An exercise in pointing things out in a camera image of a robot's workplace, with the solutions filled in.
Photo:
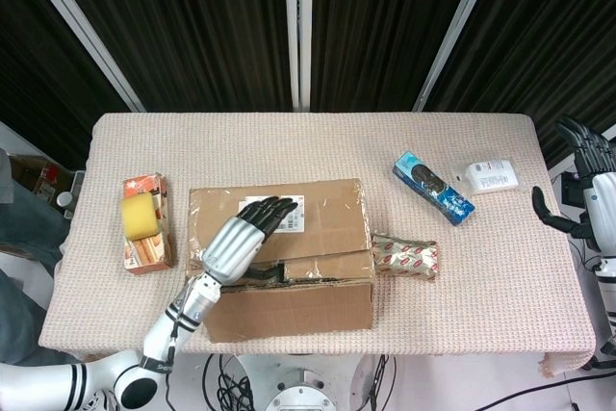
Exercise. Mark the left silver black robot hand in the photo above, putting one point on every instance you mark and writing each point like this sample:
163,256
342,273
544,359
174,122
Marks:
231,249

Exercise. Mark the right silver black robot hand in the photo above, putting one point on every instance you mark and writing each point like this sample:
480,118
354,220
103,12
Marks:
604,209

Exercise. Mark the white silver robot base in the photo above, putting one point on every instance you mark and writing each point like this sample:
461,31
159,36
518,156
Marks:
300,392

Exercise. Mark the orange snack box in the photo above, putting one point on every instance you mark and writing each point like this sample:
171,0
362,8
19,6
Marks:
144,254

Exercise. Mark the black electronic device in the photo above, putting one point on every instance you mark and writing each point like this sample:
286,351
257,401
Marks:
572,189

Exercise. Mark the yellow sponge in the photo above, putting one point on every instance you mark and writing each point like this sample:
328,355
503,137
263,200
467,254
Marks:
140,216

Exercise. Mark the pink white woven tablecloth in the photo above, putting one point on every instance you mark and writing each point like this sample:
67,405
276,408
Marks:
289,151

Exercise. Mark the white plastic packet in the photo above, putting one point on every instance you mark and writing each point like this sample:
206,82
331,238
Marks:
491,177

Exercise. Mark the white stand with silver knob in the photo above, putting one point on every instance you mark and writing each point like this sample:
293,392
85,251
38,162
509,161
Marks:
79,185

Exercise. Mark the blue chocolate cookie box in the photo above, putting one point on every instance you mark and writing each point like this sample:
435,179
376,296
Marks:
433,187

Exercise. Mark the gold foil packet red labels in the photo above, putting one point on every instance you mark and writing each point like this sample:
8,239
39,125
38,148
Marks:
409,257

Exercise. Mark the black pleated curtain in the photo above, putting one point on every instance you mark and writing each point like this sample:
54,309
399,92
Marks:
29,69
385,21
192,21
529,45

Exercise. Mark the white black sneaker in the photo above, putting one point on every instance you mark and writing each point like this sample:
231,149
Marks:
103,401

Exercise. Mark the cardboard box with red print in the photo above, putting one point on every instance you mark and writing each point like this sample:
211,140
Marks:
38,175

